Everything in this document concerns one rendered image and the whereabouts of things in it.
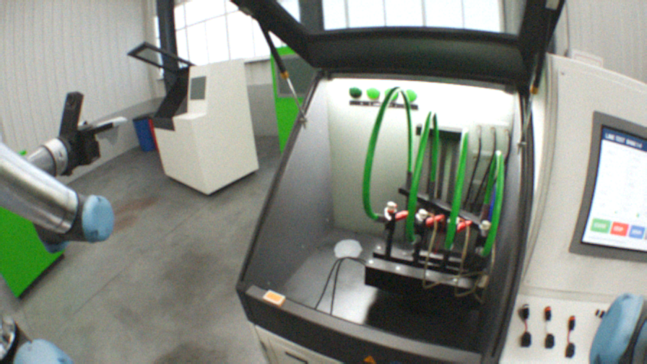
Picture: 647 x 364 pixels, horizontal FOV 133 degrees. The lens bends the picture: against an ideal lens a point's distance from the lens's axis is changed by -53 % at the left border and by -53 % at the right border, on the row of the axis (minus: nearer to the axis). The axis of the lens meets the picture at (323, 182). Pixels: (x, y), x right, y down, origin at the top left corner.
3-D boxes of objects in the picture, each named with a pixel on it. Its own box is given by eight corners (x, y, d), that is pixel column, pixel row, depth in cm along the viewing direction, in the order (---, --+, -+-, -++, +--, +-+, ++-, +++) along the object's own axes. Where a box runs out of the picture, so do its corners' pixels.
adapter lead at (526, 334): (528, 348, 43) (532, 343, 42) (520, 347, 44) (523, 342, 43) (528, 308, 53) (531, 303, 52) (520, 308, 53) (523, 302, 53)
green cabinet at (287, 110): (281, 167, 398) (268, 48, 327) (312, 148, 461) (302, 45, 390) (353, 179, 350) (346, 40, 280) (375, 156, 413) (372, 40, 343)
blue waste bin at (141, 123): (135, 152, 554) (127, 120, 521) (154, 143, 604) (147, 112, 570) (148, 153, 532) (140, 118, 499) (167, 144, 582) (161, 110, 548)
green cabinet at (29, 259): (47, 241, 244) (13, 152, 188) (68, 256, 223) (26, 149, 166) (6, 279, 162) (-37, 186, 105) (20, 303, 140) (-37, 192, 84)
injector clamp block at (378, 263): (363, 300, 83) (364, 264, 76) (375, 279, 91) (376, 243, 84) (471, 326, 68) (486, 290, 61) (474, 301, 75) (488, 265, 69)
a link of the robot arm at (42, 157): (13, 211, 28) (-2, 169, 24) (44, 185, 38) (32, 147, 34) (29, 210, 28) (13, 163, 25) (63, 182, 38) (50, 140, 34)
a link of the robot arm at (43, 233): (69, 258, 35) (43, 204, 30) (41, 255, 34) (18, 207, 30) (89, 234, 42) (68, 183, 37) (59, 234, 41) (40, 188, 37)
